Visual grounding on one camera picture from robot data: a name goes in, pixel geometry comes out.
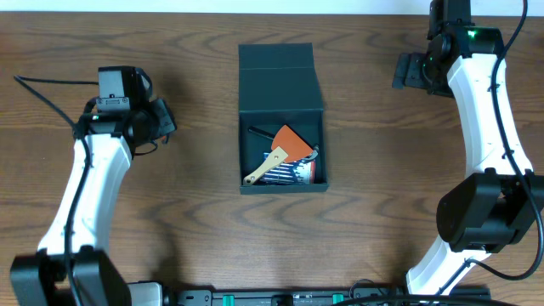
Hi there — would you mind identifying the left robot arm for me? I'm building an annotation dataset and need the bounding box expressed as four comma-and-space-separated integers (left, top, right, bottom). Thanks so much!
9, 66, 177, 305

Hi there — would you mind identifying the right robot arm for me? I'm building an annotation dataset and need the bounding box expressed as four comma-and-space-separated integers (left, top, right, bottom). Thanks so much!
392, 0, 543, 303

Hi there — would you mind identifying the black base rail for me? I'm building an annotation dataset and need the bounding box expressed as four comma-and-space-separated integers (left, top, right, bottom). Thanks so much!
163, 286, 492, 306

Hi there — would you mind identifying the orange scraper wooden handle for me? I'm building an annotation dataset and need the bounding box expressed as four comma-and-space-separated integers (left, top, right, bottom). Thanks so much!
242, 125, 315, 185

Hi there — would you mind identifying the blue screwdriver set package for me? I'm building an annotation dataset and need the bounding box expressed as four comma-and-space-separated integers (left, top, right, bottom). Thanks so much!
259, 150, 318, 185

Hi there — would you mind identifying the black gift box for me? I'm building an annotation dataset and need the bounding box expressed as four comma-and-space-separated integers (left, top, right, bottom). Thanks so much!
238, 43, 329, 195

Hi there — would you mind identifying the small claw hammer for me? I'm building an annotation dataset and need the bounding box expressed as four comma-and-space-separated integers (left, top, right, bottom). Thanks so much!
247, 126, 319, 162

